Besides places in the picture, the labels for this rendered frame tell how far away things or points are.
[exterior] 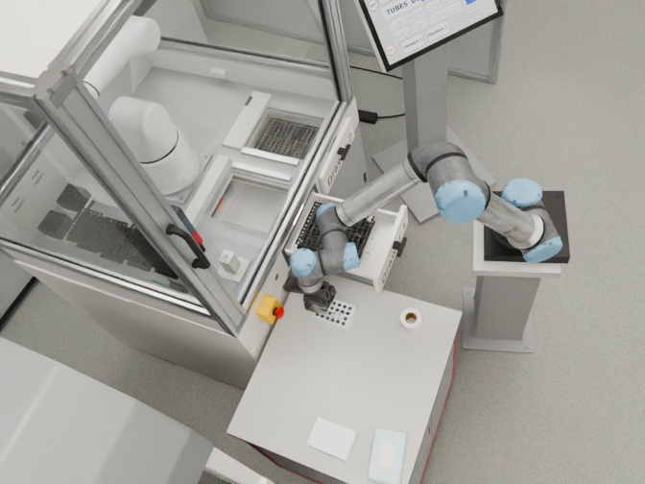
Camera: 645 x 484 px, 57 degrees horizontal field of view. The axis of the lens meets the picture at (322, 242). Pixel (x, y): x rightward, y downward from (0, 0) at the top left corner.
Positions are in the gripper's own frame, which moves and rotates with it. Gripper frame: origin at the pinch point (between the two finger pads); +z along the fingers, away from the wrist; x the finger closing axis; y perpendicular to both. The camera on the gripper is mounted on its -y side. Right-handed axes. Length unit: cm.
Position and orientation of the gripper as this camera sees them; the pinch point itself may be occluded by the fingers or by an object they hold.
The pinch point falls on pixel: (317, 306)
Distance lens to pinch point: 198.0
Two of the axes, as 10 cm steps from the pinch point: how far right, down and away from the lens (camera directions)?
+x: 4.0, -8.3, 4.0
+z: 1.7, 4.9, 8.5
